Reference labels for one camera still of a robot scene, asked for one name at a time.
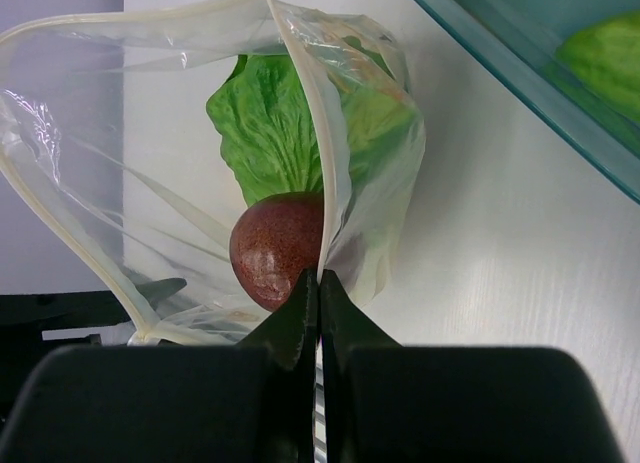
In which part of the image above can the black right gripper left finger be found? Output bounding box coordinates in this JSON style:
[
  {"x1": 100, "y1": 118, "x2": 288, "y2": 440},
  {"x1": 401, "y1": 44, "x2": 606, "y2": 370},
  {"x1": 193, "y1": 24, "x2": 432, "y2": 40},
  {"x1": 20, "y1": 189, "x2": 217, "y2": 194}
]
[{"x1": 239, "y1": 270, "x2": 318, "y2": 462}]

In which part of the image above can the pale green vegetable piece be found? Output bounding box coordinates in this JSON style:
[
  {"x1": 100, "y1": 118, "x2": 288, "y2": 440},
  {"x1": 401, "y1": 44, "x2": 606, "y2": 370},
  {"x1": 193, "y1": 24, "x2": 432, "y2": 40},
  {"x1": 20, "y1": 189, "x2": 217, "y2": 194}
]
[{"x1": 555, "y1": 10, "x2": 639, "y2": 123}]

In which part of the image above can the clear dotted zip bag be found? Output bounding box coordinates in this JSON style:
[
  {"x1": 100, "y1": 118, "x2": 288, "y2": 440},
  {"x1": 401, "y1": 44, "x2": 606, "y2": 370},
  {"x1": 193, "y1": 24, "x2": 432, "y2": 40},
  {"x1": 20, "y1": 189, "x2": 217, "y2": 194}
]
[{"x1": 1, "y1": 0, "x2": 424, "y2": 345}]

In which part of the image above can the dark red plum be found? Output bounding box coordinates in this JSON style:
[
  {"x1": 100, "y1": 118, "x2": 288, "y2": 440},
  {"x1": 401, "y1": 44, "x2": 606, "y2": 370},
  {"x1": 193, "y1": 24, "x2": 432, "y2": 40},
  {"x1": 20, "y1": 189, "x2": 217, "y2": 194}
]
[{"x1": 229, "y1": 192, "x2": 324, "y2": 312}]

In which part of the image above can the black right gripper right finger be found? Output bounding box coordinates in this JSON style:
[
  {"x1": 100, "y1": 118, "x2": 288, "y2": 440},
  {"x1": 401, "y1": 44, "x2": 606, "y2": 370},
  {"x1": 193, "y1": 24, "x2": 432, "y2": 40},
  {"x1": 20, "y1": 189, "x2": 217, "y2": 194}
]
[{"x1": 319, "y1": 270, "x2": 405, "y2": 462}]

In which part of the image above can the teal plastic basket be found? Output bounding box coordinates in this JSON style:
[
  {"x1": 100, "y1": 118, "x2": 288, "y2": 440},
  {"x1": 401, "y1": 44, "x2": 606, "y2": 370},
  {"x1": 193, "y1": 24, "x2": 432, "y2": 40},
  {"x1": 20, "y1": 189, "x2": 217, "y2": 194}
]
[{"x1": 414, "y1": 0, "x2": 639, "y2": 199}]

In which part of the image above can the green white lettuce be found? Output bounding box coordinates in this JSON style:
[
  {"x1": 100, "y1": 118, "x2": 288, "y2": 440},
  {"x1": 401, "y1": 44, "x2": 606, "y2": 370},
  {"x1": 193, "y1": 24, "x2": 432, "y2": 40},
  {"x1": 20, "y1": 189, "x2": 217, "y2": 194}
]
[{"x1": 205, "y1": 53, "x2": 426, "y2": 205}]

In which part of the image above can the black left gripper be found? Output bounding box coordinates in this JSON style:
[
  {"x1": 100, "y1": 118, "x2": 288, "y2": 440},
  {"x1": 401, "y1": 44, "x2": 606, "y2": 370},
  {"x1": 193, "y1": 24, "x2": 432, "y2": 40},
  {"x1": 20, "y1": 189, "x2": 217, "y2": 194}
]
[{"x1": 0, "y1": 290, "x2": 136, "y2": 409}]

